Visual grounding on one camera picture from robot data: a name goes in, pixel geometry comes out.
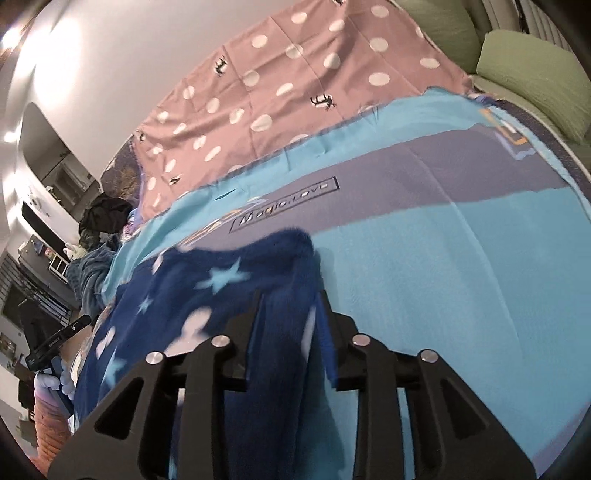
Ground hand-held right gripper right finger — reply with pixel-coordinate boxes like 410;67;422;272
318;288;539;480

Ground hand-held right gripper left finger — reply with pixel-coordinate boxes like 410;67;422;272
46;288;269;480

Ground blue fleece star-print onesie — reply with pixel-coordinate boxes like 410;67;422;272
69;228;365;480

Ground person's left forearm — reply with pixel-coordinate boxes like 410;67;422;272
32;396;72;467

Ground dark clothes pile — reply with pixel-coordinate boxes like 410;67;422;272
78;193;132;241

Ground person's left hand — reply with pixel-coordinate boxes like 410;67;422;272
34;367;77;404

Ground grey-blue fleece blanket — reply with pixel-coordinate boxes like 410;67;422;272
65;235;123;319

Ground teal and grey printed blanket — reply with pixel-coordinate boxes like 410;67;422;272
69;88;591;480

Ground alcove cabinet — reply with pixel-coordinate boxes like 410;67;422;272
44;152;100;199

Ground blue patterned mattress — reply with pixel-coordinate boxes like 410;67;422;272
99;143;144;217

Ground pink polka dot sheet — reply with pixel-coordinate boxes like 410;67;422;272
131;0;474;222

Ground small green pillow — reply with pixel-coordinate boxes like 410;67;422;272
397;0;483;75

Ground large green pillow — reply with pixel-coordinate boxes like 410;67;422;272
475;28;589;144

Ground beige curtains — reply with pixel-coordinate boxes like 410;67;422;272
489;0;573;51

